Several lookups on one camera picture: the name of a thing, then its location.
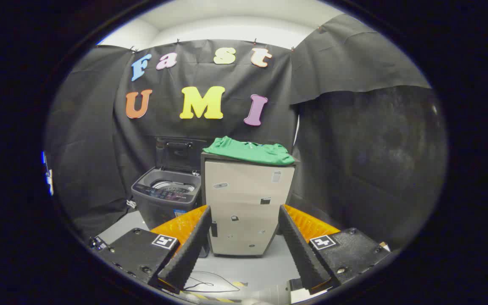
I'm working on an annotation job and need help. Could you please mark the grey washing machine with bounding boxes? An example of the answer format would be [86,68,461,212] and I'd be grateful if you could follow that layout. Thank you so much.
[131,167,205,230]

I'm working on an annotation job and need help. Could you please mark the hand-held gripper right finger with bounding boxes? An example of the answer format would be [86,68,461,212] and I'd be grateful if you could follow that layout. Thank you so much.
[278,204,393,295]

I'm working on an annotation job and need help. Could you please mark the green polo shirt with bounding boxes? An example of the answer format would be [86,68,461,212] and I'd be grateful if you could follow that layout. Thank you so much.
[202,136,296,166]

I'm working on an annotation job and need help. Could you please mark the thin black cable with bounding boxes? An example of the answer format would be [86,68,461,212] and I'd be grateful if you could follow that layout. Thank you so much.
[183,271,241,293]

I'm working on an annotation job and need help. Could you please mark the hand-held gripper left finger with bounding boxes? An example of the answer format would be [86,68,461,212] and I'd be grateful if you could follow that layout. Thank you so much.
[94,205,213,294]

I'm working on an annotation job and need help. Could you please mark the dark washing machine lid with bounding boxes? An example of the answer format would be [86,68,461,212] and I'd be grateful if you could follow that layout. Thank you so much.
[155,136,207,173]

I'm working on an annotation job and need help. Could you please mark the beige cabinet with grey top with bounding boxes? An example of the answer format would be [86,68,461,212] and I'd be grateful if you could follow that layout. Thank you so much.
[200,152,300,258]

